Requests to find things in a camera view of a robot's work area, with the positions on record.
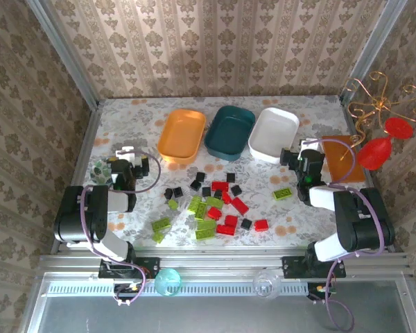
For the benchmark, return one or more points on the white plastic container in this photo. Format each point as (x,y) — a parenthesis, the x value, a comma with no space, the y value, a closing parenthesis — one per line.
(274,135)

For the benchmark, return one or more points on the black square lego brick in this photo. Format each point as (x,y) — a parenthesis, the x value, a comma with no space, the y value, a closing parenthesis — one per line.
(236,190)
(218,194)
(246,223)
(206,191)
(177,192)
(231,177)
(168,193)
(195,184)
(201,176)

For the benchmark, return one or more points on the green small lego brick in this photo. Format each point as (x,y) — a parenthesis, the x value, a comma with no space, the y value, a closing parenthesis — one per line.
(173,204)
(158,237)

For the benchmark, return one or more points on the red long lego brick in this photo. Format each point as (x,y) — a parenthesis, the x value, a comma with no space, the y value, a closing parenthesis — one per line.
(226,229)
(219,186)
(240,205)

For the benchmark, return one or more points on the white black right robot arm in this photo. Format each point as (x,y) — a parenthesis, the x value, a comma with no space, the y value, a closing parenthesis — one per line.
(360,225)

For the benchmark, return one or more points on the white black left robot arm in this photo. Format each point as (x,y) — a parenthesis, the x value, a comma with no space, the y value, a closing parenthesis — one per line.
(79,222)

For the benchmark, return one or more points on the green patterned bowl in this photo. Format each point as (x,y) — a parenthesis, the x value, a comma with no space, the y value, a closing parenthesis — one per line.
(102,171)

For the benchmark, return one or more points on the brown wooden board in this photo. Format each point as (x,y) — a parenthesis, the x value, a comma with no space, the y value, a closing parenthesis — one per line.
(333,163)

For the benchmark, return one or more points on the orange plastic container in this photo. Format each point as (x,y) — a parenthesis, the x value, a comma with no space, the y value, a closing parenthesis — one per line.
(180,135)

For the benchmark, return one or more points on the floral patterned tablecloth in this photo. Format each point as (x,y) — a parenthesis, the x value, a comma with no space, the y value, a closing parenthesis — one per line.
(263,208)

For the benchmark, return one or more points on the teal plastic container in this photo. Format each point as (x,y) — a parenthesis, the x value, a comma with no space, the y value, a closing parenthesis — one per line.
(229,135)

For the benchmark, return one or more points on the red plastic goblet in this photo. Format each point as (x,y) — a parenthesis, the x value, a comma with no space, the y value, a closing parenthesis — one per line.
(374,152)

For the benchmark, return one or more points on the small electronics board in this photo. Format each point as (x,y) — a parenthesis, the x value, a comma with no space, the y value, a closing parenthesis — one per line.
(125,288)
(320,289)

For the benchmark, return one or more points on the teal glass ball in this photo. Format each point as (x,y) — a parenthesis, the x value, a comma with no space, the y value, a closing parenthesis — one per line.
(168,281)

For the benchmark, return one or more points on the clear glass ball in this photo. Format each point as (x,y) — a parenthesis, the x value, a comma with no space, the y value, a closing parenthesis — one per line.
(267,283)

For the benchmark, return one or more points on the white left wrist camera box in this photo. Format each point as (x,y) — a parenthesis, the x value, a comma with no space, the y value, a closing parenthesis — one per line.
(126,154)

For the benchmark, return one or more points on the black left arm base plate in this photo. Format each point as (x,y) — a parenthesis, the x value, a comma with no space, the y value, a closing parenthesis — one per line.
(149,267)

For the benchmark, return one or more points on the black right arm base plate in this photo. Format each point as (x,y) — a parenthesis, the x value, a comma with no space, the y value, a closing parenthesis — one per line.
(291,267)

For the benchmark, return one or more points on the aluminium front rail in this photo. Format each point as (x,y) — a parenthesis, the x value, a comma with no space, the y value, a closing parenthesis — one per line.
(222,260)

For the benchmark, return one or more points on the aluminium frame post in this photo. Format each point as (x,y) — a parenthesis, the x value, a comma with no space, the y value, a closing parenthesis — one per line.
(372,52)
(66,57)

